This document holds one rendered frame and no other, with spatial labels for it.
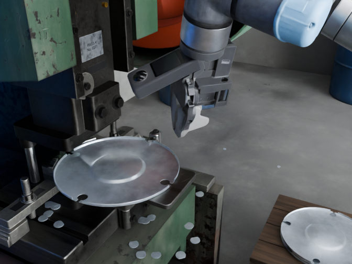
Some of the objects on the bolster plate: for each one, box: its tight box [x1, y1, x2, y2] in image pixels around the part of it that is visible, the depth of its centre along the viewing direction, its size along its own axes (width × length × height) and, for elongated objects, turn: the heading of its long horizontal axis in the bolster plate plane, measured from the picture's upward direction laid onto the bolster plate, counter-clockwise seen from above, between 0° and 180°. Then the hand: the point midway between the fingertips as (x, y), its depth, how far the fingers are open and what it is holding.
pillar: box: [24, 147, 40, 183], centre depth 92 cm, size 2×2×14 cm
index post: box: [149, 129, 162, 144], centre depth 107 cm, size 3×3×10 cm
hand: (176, 132), depth 75 cm, fingers closed
